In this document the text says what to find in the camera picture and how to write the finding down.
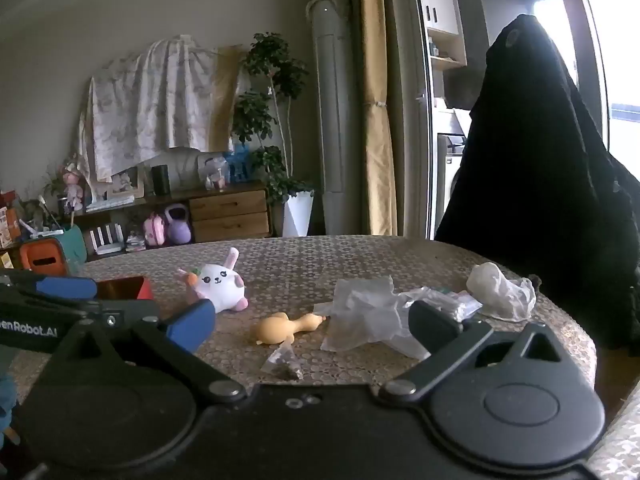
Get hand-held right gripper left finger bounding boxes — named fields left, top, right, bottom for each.
left=42, top=299, right=249, bottom=406

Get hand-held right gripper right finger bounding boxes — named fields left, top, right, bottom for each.
left=379, top=300, right=576, bottom=403

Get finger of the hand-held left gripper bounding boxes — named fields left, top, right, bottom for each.
left=75, top=299, right=160, bottom=322
left=0, top=270, right=99, bottom=306

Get red tin box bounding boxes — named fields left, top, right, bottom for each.
left=95, top=275, right=153, bottom=302

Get white bunny plush toy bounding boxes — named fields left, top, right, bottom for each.
left=176, top=247, right=250, bottom=314

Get white translucent plastic bag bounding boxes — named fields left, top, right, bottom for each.
left=320, top=275, right=433, bottom=361

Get yellow rubber duck toy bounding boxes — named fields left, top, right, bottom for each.
left=251, top=311, right=327, bottom=346

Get orange and teal storage stool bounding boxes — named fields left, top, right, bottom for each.
left=19, top=225, right=88, bottom=277

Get white router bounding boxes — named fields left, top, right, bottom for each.
left=82, top=224, right=126, bottom=256

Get crumpled white plastic bag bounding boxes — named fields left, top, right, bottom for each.
left=466, top=262, right=537, bottom=322

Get pink backpack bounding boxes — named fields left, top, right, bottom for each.
left=143, top=212, right=167, bottom=247

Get orange snack boxes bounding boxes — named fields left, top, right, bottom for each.
left=0, top=191, right=23, bottom=271

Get purple kettlebell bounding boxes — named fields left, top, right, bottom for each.
left=164, top=203, right=193, bottom=243

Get pink doll figure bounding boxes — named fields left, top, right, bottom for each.
left=61, top=160, right=86, bottom=216

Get small clear bag dark contents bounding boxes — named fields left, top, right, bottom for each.
left=260, top=342, right=303, bottom=381

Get wooden tv cabinet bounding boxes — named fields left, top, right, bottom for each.
left=70, top=182, right=273, bottom=253

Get washing machine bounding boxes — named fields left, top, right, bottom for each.
left=433, top=108, right=473, bottom=231

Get white planter pot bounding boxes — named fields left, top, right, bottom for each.
left=282, top=192, right=315, bottom=238

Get clear toy package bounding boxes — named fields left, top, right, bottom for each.
left=197, top=154, right=230, bottom=192

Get blue toy figure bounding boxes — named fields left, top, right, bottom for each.
left=226, top=147, right=251, bottom=183

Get black coat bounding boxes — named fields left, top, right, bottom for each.
left=434, top=13, right=640, bottom=356

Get floral white cloth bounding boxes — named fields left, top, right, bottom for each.
left=77, top=34, right=246, bottom=185

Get green potted plant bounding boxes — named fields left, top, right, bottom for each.
left=231, top=32, right=316, bottom=206

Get yellow curtain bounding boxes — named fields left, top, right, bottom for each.
left=358, top=0, right=398, bottom=237

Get grey tower air conditioner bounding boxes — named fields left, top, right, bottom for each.
left=306, top=0, right=365, bottom=237

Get photo frame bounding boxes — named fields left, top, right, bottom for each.
left=109, top=166, right=145, bottom=200

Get white wall shelf cabinet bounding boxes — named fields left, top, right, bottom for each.
left=414, top=0, right=468, bottom=71

